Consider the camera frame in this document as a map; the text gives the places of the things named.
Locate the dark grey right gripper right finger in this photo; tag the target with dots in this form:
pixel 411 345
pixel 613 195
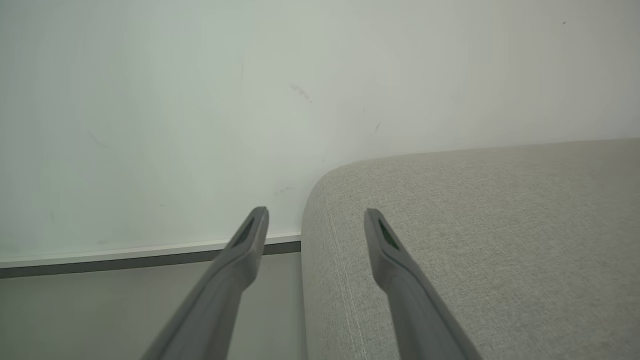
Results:
pixel 415 310

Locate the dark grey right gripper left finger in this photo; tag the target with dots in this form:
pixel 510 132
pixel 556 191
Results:
pixel 220 295

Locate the light grey fabric sofa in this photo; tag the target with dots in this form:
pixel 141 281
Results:
pixel 490 250

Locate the white and dark baseboard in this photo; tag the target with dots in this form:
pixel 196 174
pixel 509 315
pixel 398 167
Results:
pixel 125 257

